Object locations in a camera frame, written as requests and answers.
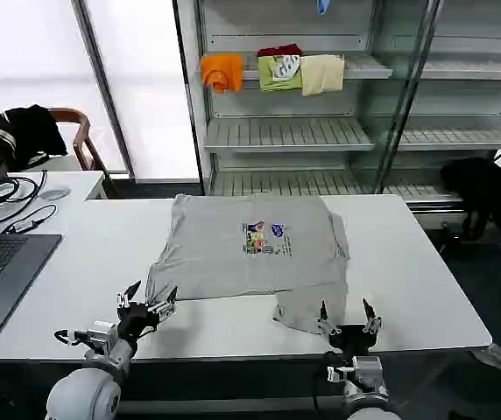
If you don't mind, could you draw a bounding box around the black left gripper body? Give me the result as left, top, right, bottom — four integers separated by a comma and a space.
116, 300, 162, 341

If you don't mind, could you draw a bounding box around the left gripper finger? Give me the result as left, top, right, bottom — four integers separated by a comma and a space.
116, 280, 142, 310
146, 285, 179, 318

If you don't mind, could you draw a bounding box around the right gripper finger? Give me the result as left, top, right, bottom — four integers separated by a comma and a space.
317, 299, 343, 336
362, 297, 384, 335

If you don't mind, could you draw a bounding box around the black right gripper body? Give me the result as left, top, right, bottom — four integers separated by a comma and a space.
328, 325, 377, 358

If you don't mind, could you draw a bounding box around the grey printed t-shirt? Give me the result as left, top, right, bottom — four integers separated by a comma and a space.
145, 193, 351, 336

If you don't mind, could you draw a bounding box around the dark grey open laptop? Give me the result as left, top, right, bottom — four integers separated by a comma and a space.
0, 218, 63, 341

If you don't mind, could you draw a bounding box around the round silver disc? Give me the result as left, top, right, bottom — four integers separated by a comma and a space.
39, 186, 71, 201

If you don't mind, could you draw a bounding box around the brown wooden chair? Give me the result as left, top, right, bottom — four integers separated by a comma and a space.
0, 107, 108, 174

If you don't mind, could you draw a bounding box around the black jacket with pale stripes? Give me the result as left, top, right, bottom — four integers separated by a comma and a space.
0, 103, 68, 170

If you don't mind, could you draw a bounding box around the grey metal shelf with clothes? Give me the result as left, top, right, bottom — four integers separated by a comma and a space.
172, 0, 501, 215

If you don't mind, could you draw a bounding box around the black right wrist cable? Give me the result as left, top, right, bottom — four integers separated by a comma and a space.
311, 360, 348, 415

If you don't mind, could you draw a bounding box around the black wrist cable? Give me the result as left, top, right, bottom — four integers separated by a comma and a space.
311, 360, 348, 415
53, 328, 89, 347

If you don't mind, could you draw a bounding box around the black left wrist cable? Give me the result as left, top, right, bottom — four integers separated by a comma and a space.
53, 328, 89, 347

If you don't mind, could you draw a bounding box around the black cable with grey adapter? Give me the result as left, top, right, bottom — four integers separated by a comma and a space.
0, 204, 57, 234

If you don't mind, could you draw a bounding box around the coiled black cable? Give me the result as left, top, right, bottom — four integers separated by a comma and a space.
0, 170, 48, 207

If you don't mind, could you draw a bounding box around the grey window frame post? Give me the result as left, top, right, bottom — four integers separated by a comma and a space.
69, 0, 137, 180

